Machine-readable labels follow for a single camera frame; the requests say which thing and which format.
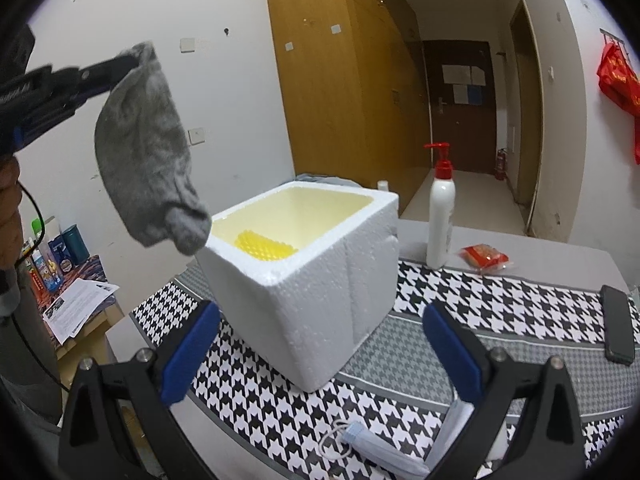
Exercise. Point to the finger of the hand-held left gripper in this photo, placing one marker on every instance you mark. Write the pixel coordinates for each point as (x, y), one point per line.
(65, 90)
(55, 70)

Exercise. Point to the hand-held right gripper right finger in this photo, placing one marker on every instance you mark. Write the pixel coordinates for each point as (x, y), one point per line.
(452, 350)

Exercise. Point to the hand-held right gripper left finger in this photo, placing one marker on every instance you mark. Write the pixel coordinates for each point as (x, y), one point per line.
(192, 350)

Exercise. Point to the grey sock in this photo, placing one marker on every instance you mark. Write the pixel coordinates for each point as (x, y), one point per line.
(145, 150)

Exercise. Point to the white foam box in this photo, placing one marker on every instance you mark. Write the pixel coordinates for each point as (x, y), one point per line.
(320, 320)

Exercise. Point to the person's left hand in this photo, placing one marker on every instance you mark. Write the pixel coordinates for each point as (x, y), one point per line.
(9, 210)

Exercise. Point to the houndstooth tablecloth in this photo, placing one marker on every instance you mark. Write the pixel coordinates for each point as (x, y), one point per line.
(500, 300)

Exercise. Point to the white folded tissue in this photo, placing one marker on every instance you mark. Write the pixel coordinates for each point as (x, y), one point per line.
(456, 425)

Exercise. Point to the red snack packet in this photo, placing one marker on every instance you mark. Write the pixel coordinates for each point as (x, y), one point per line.
(484, 256)

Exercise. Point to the printed white papers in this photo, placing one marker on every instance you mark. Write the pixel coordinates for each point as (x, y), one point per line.
(82, 305)

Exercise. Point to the printed blanket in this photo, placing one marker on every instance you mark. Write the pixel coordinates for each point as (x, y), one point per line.
(95, 272)

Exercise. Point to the blue face mask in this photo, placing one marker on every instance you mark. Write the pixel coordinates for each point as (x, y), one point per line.
(380, 452)

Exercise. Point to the yellow bumpy sponge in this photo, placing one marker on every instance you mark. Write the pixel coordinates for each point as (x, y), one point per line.
(265, 246)

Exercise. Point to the white pump bottle red cap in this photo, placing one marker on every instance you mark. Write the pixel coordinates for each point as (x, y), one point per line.
(440, 220)

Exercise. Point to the teal cylindrical can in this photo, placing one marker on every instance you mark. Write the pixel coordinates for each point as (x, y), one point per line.
(76, 245)

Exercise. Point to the blue carton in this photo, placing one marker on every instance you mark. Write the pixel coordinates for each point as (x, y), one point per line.
(56, 257)

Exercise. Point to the black phone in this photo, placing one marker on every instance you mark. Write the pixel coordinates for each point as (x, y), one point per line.
(617, 325)

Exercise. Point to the colourful snack box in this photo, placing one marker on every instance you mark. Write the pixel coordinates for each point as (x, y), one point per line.
(42, 272)

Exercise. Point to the red fire extinguisher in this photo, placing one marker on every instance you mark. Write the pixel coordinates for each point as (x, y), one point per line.
(500, 165)

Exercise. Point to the blue-grey crumpled cloth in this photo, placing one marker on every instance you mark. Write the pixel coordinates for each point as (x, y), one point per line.
(325, 179)

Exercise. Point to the dark brown entrance door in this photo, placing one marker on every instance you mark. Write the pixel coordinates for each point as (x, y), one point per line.
(465, 130)

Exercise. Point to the wooden side door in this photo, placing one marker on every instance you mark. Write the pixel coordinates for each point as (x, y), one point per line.
(527, 110)

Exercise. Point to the blue paper notice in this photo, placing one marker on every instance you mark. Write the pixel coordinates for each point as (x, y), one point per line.
(467, 94)

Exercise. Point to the wooden wardrobe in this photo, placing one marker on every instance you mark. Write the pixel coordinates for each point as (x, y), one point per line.
(340, 110)

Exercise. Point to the white paper notice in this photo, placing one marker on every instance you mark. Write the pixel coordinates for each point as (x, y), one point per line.
(462, 74)

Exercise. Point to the red plastic bags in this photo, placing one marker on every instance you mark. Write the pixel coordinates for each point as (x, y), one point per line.
(620, 80)

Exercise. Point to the white square wall switch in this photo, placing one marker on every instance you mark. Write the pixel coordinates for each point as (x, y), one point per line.
(188, 45)

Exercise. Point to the white wall switch plate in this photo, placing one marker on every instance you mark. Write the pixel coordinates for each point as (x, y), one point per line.
(196, 136)

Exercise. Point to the metal wall hook rack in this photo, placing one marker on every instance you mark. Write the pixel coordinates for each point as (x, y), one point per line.
(614, 36)

